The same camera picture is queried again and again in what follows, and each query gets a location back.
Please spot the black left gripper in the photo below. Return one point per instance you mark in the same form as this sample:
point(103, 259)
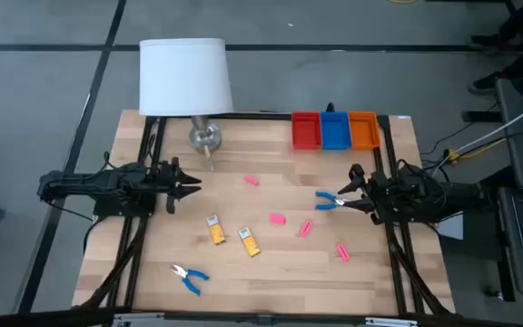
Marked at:
point(168, 184)

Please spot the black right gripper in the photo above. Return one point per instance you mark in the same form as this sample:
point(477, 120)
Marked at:
point(379, 195)

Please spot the yellow crayon box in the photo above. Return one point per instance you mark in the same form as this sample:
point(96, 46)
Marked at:
point(216, 232)
point(250, 244)

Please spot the pink eraser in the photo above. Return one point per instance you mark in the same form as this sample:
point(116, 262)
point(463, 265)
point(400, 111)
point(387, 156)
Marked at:
point(252, 181)
point(277, 219)
point(342, 252)
point(305, 228)

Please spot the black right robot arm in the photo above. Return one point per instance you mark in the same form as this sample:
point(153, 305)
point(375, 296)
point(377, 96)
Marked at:
point(461, 193)

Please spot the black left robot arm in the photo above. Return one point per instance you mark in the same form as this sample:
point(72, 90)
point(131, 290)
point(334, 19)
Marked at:
point(84, 184)

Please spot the orange plastic bin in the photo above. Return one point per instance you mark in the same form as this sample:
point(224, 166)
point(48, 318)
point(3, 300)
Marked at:
point(364, 131)

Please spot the blue plastic bin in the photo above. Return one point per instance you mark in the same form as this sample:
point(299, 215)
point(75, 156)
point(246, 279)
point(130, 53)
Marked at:
point(335, 131)

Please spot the red plastic bin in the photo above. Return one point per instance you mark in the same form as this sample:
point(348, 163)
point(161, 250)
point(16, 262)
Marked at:
point(306, 131)

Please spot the white paper sheet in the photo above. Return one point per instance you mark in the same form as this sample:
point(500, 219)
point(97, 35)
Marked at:
point(454, 229)

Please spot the table lamp white shade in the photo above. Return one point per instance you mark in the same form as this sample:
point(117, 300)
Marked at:
point(184, 77)

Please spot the black laptop stand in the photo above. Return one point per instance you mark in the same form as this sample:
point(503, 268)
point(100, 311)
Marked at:
point(508, 281)

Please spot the person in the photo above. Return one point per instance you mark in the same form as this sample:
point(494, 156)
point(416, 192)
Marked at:
point(520, 20)

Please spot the small black mount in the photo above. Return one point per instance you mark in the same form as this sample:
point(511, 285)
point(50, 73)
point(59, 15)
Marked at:
point(330, 107)

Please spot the black aluminium table frame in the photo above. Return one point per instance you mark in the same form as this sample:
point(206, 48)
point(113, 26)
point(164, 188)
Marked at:
point(266, 116)

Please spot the silver metal bracket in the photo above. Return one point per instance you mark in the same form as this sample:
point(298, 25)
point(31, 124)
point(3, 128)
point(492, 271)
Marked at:
point(136, 319)
point(391, 322)

